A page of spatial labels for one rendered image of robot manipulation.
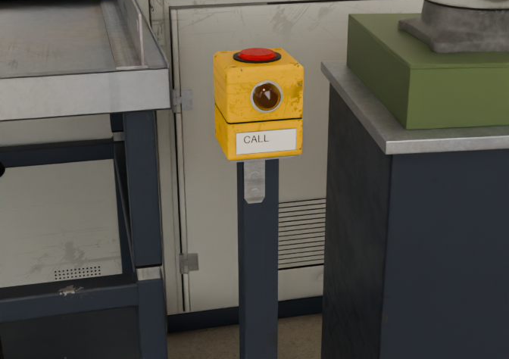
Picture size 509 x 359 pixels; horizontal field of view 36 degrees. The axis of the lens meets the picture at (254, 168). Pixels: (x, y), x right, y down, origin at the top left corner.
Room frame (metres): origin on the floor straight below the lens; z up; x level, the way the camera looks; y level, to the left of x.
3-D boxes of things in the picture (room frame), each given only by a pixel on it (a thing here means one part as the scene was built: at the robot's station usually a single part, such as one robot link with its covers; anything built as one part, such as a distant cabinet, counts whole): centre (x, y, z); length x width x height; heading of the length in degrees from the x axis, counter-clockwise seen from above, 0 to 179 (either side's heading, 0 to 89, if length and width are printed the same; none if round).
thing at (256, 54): (0.79, 0.00, 0.90); 0.04 x 0.04 x 0.02
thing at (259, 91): (0.74, -0.01, 0.87); 0.03 x 0.01 x 0.03; 103
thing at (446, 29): (1.17, -0.33, 0.87); 0.22 x 0.18 x 0.06; 8
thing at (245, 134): (0.79, 0.00, 0.85); 0.08 x 0.08 x 0.10; 13
